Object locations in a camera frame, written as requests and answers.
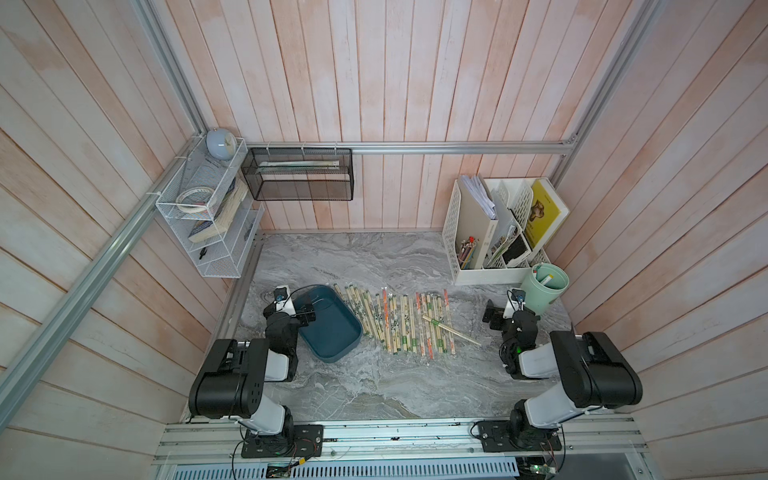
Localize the green band chopsticks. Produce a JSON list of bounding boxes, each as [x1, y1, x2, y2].
[[341, 288, 354, 309], [422, 315, 482, 346], [349, 285, 370, 336]]

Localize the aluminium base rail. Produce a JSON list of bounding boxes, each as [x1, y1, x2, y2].
[[149, 412, 661, 479]]

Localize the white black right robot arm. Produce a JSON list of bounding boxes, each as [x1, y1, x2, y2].
[[470, 300, 643, 453]]

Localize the black booklet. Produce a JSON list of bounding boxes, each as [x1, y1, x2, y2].
[[502, 233, 530, 268]]

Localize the teal plastic storage tray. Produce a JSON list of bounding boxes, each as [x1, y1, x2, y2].
[[293, 285, 363, 363]]

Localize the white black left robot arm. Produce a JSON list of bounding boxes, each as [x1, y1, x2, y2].
[[188, 300, 324, 460]]

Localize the roll of tape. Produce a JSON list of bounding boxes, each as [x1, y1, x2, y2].
[[174, 186, 215, 214]]

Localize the white wire wall shelf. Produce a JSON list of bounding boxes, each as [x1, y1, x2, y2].
[[156, 136, 264, 279]]

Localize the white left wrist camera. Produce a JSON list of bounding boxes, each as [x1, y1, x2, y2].
[[273, 285, 295, 316]]

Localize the red printed chopsticks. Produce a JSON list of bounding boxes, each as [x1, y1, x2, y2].
[[443, 289, 456, 356]]

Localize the green tip chopsticks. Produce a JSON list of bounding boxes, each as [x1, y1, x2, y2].
[[345, 284, 366, 330]]

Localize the yellow book with animal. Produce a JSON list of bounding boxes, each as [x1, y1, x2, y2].
[[524, 178, 570, 252]]

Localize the small grey globe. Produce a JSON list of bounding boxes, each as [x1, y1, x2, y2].
[[205, 129, 238, 162]]

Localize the white file organizer rack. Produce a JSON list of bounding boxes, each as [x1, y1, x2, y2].
[[442, 178, 546, 285]]

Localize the black mesh wall basket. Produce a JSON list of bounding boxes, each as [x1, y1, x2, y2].
[[241, 147, 355, 202]]

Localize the white papers in organizer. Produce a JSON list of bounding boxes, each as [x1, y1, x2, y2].
[[459, 175, 497, 220]]

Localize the old book on shelf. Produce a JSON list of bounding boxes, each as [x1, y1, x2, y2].
[[188, 176, 249, 244]]

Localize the bundle of coloured folders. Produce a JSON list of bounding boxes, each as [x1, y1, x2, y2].
[[457, 236, 477, 270]]

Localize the mint green pen cup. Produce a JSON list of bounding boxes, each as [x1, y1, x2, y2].
[[521, 263, 570, 315]]

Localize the red striped chopsticks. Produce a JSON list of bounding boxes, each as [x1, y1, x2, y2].
[[381, 286, 393, 353]]

